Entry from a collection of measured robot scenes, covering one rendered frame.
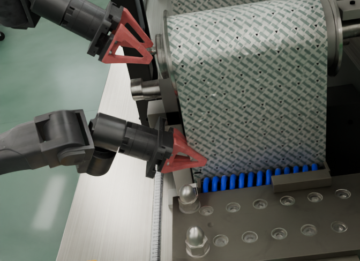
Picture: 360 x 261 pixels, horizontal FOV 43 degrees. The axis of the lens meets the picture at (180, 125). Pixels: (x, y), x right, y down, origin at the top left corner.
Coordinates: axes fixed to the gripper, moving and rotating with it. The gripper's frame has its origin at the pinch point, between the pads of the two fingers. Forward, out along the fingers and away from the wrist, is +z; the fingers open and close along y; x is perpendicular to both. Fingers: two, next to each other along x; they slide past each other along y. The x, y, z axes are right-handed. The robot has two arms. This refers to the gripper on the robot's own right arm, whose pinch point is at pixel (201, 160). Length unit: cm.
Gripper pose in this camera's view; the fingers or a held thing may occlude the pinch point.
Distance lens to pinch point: 80.0
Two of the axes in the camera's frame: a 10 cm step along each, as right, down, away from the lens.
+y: 0.1, 5.4, -8.4
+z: 9.3, 2.9, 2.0
